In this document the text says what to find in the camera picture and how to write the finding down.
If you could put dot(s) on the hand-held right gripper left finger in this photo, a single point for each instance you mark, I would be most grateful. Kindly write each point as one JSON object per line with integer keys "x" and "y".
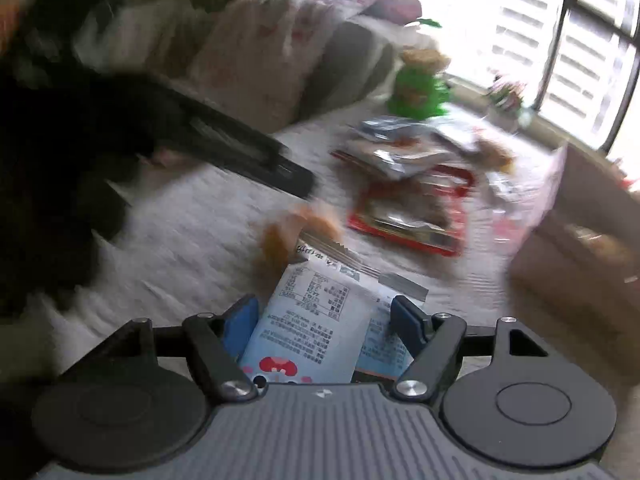
{"x": 244, "y": 322}

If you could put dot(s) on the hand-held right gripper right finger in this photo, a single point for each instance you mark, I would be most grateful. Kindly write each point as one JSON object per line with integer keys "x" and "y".
{"x": 406, "y": 322}

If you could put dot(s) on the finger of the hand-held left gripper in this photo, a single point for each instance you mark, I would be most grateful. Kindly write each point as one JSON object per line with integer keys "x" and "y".
{"x": 240, "y": 152}

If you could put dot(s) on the light blue snack packet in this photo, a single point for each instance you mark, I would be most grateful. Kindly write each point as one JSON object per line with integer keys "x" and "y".
{"x": 305, "y": 320}

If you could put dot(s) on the brown pastry packet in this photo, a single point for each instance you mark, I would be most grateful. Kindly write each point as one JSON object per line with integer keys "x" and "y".
{"x": 280, "y": 245}

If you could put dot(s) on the pink cardboard box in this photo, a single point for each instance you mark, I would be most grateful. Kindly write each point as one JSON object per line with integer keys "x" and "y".
{"x": 565, "y": 270}

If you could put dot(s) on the floral cloth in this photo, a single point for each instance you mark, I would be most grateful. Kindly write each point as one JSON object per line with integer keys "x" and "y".
{"x": 260, "y": 50}

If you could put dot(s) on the large red snack packet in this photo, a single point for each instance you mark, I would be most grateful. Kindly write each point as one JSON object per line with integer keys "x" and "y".
{"x": 400, "y": 215}

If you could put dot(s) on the grey chair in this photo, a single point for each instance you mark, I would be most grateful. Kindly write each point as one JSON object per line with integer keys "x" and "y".
{"x": 350, "y": 67}

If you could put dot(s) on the blue clear snack packet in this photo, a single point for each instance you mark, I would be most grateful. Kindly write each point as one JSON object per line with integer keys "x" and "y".
{"x": 390, "y": 127}

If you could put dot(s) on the silver snack packet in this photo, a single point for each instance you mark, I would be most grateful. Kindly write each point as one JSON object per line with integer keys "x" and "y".
{"x": 395, "y": 157}

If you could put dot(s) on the green toy snack jar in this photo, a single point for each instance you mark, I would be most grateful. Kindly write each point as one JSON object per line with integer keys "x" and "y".
{"x": 417, "y": 92}

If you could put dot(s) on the dark red cushion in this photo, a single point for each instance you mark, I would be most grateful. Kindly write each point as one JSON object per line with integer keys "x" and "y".
{"x": 397, "y": 6}

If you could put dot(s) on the small flower pot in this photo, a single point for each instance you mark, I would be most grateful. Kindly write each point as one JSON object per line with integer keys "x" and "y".
{"x": 505, "y": 95}

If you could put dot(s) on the window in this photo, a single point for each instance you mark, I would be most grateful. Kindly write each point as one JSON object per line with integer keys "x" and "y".
{"x": 590, "y": 40}

